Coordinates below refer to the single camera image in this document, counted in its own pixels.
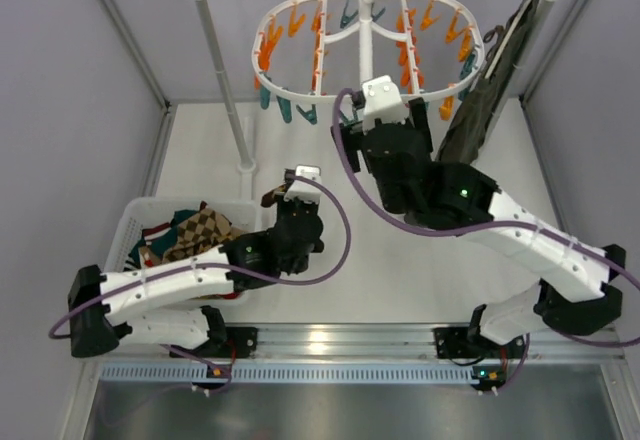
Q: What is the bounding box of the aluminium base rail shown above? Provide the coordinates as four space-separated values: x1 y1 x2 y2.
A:
82 322 626 361

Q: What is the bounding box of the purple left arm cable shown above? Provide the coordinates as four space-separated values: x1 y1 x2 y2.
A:
48 175 353 394

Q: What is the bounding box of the teal reindeer sock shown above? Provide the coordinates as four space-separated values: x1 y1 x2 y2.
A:
125 209 196 270

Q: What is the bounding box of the tan sock with maroon stripes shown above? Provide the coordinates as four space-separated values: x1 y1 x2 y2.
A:
142 226 177 244

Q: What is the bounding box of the olive green hanging garment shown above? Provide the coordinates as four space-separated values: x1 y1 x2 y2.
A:
436 0 540 164

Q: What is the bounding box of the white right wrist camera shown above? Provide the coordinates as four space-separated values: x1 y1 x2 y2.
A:
351 75 408 133

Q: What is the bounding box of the brown black argyle sock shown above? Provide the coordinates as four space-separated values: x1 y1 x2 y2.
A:
260 184 287 209

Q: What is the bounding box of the white plastic laundry basket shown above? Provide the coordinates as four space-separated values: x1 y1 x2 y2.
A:
99 197 260 317

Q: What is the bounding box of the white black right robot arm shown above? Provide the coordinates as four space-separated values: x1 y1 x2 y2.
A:
330 99 626 350

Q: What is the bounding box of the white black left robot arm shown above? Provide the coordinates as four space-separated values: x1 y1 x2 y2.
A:
68 198 324 358

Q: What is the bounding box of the white round clip hanger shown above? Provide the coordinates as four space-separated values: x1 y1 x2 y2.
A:
252 0 486 124

